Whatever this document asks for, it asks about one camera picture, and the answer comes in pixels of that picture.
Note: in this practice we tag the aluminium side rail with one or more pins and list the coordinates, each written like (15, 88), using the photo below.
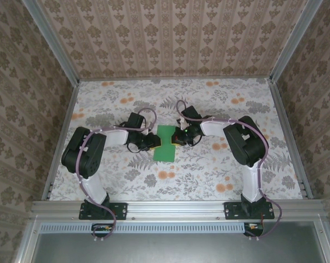
(69, 109)
(280, 109)

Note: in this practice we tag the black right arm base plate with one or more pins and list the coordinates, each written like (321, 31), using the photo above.
(232, 211)

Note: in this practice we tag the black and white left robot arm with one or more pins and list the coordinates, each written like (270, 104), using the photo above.
(92, 161)

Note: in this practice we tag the green paper sheet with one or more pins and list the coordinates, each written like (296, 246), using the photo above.
(165, 153)

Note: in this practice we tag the aluminium frame post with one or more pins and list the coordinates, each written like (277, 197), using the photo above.
(55, 43)
(287, 46)

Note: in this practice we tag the short aluminium frame beam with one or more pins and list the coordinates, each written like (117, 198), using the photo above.
(324, 241)
(30, 241)

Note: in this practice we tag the small electronics board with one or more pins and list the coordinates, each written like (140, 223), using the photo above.
(102, 229)
(254, 228)

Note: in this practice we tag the wide aluminium mounting rail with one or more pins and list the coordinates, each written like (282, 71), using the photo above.
(176, 209)

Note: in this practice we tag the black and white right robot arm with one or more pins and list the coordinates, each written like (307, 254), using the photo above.
(244, 145)

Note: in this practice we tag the floral patterned table cover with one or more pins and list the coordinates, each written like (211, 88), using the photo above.
(181, 186)

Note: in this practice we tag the grey metal sheet panel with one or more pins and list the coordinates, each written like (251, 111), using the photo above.
(176, 249)

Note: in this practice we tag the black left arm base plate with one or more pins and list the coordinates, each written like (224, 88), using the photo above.
(121, 211)

